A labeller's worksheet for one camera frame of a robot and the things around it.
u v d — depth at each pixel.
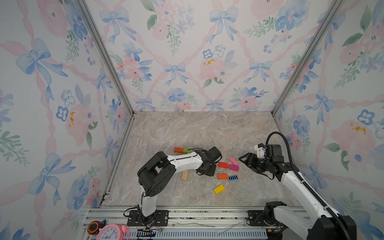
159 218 0.75
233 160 0.94
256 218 0.74
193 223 0.73
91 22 0.73
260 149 0.77
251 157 0.74
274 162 0.63
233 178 0.86
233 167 0.92
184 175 0.88
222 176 0.89
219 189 0.83
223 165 0.93
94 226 0.69
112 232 0.69
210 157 0.71
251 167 0.73
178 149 0.99
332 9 0.70
